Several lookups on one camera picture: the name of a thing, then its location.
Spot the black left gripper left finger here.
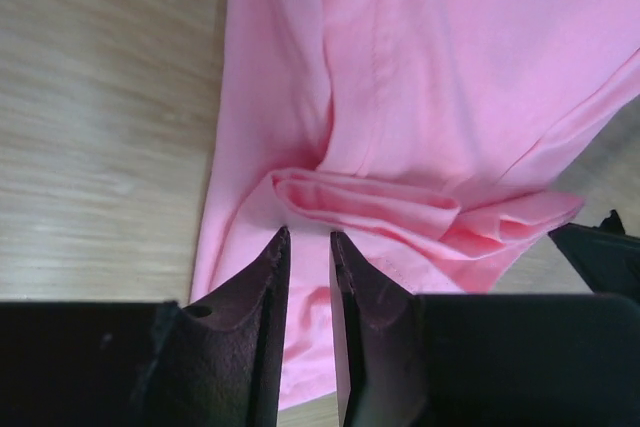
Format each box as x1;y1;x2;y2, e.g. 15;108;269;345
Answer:
1;229;291;426

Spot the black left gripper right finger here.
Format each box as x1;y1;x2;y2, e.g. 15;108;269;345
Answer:
330;232;639;426

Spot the pink t shirt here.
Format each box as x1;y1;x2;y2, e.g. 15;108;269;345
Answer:
192;0;639;409

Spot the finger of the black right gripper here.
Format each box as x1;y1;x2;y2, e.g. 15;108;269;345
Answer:
548;210;639;293

